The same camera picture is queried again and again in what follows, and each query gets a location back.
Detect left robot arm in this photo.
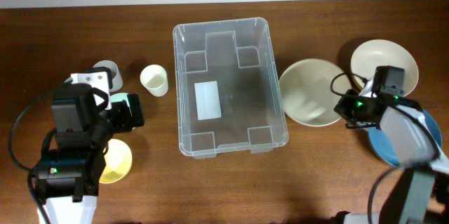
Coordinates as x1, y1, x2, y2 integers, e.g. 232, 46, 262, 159
27, 82, 145, 223

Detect green plastic bowl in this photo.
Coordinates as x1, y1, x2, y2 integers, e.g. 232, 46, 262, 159
110, 93, 128, 103

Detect yellow plastic bowl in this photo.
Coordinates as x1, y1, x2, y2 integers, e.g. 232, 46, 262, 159
100, 139, 133, 184

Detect clear plastic storage container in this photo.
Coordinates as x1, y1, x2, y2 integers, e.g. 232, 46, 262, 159
173, 17, 289, 159

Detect blue plastic bowl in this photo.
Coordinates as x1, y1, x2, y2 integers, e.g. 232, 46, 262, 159
367, 110, 443, 166

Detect white label in container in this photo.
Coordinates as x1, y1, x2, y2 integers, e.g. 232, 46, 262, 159
194, 81, 222, 121

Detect beige bowl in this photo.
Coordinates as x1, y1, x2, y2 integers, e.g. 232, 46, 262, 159
279, 58, 351, 127
350, 39, 419, 95

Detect grey translucent plastic cup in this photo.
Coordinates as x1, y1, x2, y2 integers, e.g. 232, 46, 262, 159
94, 60, 123, 92

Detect cream plastic cup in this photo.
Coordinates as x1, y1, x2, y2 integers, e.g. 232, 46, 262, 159
140, 65, 168, 97

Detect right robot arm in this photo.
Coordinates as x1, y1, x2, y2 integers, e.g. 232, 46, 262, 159
334, 65, 448, 223

